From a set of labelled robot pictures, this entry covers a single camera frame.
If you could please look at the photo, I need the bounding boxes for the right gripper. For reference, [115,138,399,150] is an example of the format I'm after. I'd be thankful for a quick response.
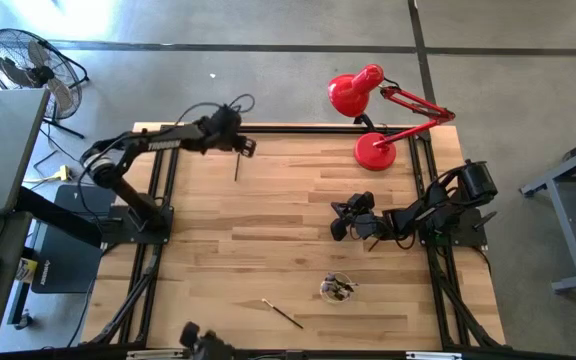
[330,191,387,243]

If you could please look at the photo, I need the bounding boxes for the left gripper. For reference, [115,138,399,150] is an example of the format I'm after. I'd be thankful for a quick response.
[206,105,258,158]

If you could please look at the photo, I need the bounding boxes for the large fluffy powder brush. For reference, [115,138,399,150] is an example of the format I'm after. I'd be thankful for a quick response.
[320,272,342,300]

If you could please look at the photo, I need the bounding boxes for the black makeup brush silver ferrule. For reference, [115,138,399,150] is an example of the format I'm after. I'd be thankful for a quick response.
[335,279,360,296]
[331,279,352,303]

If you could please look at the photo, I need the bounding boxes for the thin black makeup brush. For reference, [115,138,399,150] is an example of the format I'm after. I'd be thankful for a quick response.
[328,277,348,302]

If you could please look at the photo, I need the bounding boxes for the black makeup brush pale tip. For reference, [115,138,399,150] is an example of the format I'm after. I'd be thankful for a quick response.
[260,297,305,331]

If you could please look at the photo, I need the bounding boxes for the red desk lamp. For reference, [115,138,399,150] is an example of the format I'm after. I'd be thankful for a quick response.
[326,63,457,173]

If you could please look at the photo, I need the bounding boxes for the silver aluminium bar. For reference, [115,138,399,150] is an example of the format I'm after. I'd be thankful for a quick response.
[406,350,463,360]
[126,350,185,360]

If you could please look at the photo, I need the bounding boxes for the yellow white power plug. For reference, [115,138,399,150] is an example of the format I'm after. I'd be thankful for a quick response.
[21,163,75,185]

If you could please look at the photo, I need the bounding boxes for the black unidentified object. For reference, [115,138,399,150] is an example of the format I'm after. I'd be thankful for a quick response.
[178,321,238,360]

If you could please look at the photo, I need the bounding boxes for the black desk foot beam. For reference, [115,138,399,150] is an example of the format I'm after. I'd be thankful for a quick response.
[15,185,108,250]

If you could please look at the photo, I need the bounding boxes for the black box white logo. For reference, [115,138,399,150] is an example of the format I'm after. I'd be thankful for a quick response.
[30,219,103,295]

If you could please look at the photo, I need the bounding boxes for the black floor fan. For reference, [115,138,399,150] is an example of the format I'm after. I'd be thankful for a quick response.
[0,27,91,141]

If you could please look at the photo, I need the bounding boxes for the yellow white card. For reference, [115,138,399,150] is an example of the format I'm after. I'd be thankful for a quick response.
[15,256,40,285]

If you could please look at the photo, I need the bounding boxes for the black desk caster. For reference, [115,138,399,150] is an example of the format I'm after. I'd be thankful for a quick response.
[14,309,35,332]

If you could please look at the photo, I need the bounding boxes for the black aluminium table frame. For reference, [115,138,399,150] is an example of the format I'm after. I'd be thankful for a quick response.
[80,123,508,351]

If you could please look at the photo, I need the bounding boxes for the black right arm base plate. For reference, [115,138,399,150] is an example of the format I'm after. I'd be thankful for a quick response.
[416,202,490,250]

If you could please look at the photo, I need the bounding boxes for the black lever handle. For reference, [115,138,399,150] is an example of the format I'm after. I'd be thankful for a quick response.
[471,210,499,232]

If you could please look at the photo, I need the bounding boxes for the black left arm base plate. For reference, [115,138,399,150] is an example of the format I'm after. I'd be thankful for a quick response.
[98,203,175,247]

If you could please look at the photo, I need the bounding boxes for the grey metal table frame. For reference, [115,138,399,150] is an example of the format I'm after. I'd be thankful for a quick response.
[519,127,576,295]

